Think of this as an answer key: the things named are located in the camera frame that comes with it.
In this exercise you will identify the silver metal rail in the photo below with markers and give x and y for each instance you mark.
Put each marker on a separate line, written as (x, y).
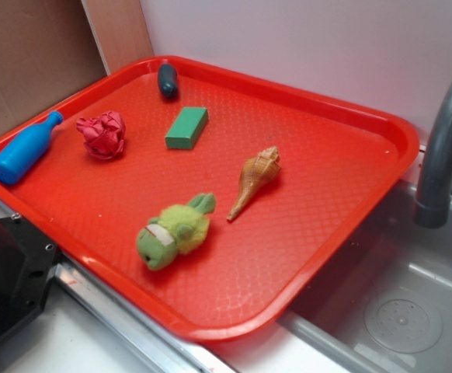
(85, 327)

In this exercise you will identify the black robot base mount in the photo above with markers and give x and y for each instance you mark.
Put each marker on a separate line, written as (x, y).
(27, 264)

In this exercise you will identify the blue plastic bottle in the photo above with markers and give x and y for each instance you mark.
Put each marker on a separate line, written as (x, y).
(26, 148)

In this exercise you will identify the grey plastic sink basin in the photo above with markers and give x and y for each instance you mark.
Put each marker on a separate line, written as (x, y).
(383, 303)

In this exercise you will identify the green rectangular block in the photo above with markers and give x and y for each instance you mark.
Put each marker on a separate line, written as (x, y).
(187, 127)

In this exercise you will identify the brown cardboard panel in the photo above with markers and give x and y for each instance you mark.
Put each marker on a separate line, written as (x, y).
(49, 50)

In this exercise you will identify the green plush turtle toy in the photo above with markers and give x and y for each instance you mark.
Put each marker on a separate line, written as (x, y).
(177, 231)

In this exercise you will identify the grey toy faucet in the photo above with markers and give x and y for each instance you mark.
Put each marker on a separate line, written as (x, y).
(434, 189)

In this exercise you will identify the brown spiral seashell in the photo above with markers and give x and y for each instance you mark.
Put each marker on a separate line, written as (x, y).
(256, 173)

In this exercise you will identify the dark teal toy pickle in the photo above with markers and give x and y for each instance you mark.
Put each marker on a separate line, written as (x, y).
(168, 81)

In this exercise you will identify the red plastic tray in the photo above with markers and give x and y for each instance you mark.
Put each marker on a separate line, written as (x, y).
(337, 160)

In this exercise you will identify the crumpled red paper ball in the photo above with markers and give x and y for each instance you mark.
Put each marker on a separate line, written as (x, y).
(103, 135)

